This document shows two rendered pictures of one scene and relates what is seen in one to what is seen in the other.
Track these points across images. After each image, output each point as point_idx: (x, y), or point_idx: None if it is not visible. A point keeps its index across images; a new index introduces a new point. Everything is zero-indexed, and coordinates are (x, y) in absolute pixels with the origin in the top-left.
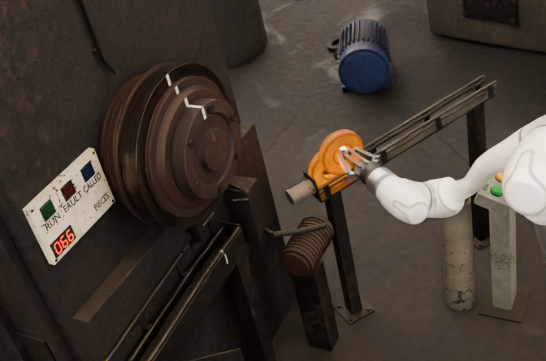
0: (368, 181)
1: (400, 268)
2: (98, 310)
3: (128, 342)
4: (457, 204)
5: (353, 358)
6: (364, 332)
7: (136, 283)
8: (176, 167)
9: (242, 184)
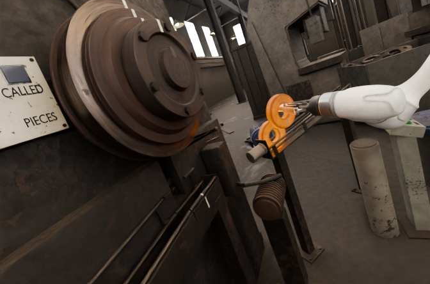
0: (320, 103)
1: (326, 216)
2: None
3: None
4: (418, 101)
5: None
6: (326, 268)
7: (93, 231)
8: (127, 63)
9: (214, 145)
